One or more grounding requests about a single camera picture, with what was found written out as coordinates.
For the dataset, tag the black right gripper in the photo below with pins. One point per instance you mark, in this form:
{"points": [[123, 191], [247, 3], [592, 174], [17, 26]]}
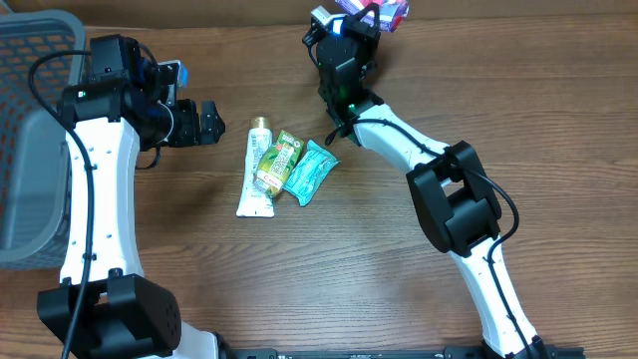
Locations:
{"points": [[356, 36]]}

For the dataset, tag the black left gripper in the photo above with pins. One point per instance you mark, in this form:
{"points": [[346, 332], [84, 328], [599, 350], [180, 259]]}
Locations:
{"points": [[197, 124]]}

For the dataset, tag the red purple floral liner pack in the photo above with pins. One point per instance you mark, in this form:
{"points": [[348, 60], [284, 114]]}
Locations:
{"points": [[391, 12]]}

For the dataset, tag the green yellow drink carton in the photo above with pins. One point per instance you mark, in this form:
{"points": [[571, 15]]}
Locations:
{"points": [[278, 163]]}

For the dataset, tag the white tube gold cap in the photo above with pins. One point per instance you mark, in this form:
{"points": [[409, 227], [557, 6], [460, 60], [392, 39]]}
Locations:
{"points": [[253, 201]]}

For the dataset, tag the teal wipes packet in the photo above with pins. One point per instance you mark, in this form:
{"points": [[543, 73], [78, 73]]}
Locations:
{"points": [[310, 172]]}

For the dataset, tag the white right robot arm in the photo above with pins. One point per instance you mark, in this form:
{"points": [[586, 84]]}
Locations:
{"points": [[456, 203]]}

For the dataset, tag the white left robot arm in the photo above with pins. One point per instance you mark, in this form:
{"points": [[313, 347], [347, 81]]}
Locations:
{"points": [[105, 307]]}

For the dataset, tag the dark grey plastic basket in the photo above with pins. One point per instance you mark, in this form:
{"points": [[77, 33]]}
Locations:
{"points": [[35, 165]]}

